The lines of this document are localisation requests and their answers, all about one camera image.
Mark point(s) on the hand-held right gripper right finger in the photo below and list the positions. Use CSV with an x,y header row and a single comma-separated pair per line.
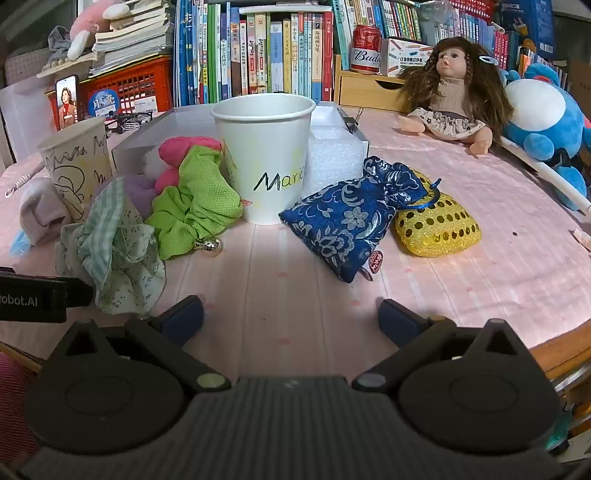
x,y
397,319

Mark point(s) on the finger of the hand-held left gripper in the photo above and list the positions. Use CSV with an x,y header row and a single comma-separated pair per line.
x,y
81,293

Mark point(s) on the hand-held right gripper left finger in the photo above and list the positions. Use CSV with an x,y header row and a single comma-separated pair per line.
x,y
182,318

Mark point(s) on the green checked floral scrunchie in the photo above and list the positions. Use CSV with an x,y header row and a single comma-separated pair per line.
x,y
115,249

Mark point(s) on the blue face mask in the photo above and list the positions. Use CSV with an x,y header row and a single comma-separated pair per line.
x,y
19,242

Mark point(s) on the pale grey sock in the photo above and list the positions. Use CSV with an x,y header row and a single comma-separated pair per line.
x,y
41,212

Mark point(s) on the gold sequin pouch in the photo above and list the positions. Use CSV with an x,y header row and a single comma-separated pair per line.
x,y
438,230

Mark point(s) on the green scrunchie with bell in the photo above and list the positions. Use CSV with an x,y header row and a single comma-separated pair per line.
x,y
194,203

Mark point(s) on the purple plush toy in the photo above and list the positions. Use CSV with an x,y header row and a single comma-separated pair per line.
x,y
138,191

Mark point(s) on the blue floral brocade pouch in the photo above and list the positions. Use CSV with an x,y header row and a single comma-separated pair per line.
x,y
332,217

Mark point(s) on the white cardboard box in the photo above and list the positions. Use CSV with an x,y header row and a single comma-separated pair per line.
x,y
138,138

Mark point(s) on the pink knitted fabric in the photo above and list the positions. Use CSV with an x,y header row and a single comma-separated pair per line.
x,y
16,406

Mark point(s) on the paper cup with mouse drawing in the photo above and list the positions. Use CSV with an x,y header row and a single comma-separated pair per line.
x,y
74,166

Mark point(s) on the pink scrunchie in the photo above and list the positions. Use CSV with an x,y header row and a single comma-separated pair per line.
x,y
173,152

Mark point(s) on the white bubble wrap sheet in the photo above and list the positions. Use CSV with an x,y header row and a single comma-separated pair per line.
x,y
332,161

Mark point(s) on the white paper bag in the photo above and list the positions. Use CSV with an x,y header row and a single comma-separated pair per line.
x,y
23,120

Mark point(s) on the paper cup with cat drawing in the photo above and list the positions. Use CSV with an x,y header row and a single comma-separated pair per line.
x,y
263,152

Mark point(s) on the smartphone with lit screen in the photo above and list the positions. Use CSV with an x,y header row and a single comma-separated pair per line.
x,y
67,104

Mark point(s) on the round blue sticker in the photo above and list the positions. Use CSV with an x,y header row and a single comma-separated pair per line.
x,y
104,102

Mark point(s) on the black binder clip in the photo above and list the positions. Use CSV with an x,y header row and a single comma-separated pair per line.
x,y
349,123

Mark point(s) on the white plastic bar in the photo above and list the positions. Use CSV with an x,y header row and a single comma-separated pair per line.
x,y
549,177

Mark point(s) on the red plastic crate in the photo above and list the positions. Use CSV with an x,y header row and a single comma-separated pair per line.
x,y
143,83

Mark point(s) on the wooden desk drawer organizer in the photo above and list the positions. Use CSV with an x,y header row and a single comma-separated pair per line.
x,y
364,92

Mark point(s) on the grey grid board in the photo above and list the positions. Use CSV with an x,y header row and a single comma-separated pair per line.
x,y
27,67

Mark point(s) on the brown-haired doll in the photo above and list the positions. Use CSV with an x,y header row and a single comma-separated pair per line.
x,y
455,92

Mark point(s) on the grey cloth toy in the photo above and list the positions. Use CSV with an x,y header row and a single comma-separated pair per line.
x,y
59,41

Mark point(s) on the blue and white plush toy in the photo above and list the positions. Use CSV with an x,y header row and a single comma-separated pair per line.
x,y
540,106

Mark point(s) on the stack of lying books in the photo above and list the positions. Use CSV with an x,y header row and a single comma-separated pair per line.
x,y
134,41

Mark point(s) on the small white printed carton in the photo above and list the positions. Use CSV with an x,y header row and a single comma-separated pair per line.
x,y
406,55

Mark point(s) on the red beer can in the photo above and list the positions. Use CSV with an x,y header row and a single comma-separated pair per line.
x,y
365,55

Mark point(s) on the row of upright picture books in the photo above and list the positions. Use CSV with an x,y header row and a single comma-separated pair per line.
x,y
258,55

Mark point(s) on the pink and white plush toy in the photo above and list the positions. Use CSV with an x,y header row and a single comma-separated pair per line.
x,y
92,18

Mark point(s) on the row of slim paperback books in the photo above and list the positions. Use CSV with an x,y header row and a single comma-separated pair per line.
x,y
406,18

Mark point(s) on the red mesh basket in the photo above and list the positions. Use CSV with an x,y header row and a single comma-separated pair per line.
x,y
471,9

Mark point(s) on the blue printed carton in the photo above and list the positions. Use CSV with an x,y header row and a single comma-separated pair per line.
x,y
526,23

